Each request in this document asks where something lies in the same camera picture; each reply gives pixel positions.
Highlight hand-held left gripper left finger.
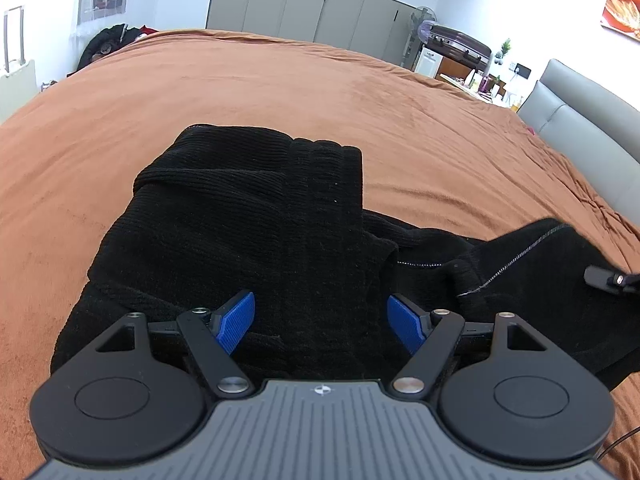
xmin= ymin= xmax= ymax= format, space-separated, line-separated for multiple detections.
xmin=95 ymin=290 xmax=257 ymax=397

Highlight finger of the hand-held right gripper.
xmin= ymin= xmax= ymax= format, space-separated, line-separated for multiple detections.
xmin=584 ymin=266 xmax=640 ymax=297

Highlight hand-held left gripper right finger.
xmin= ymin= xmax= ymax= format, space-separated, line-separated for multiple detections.
xmin=387 ymin=294 xmax=549 ymax=401

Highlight black pants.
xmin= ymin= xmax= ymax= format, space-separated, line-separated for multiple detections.
xmin=50 ymin=122 xmax=640 ymax=393

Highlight grey padded headboard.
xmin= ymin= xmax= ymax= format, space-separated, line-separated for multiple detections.
xmin=517 ymin=58 xmax=640 ymax=231

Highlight brown bed blanket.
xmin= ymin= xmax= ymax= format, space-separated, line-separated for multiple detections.
xmin=0 ymin=29 xmax=640 ymax=480

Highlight cluttered wooden desk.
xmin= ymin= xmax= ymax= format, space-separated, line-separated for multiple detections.
xmin=436 ymin=55 xmax=527 ymax=112

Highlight white cabinet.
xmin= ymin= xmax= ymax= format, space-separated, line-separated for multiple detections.
xmin=412 ymin=47 xmax=444 ymax=79

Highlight purple suitcase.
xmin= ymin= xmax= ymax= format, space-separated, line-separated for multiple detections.
xmin=426 ymin=24 xmax=494 ymax=69

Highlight standing fan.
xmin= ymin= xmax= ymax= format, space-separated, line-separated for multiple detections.
xmin=401 ymin=6 xmax=439 ymax=69

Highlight pile of dark clothes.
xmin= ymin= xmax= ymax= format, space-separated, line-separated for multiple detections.
xmin=77 ymin=23 xmax=161 ymax=72

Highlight cream suitcase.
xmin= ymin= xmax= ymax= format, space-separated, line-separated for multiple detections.
xmin=0 ymin=6 xmax=39 ymax=127

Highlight grey wardrobe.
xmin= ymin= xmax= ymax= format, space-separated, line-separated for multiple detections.
xmin=206 ymin=0 xmax=441 ymax=68

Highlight thin black cable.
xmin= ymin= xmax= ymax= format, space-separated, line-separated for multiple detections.
xmin=597 ymin=427 xmax=640 ymax=459

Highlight orange wall picture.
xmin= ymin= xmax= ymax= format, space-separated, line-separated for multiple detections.
xmin=599 ymin=0 xmax=640 ymax=41

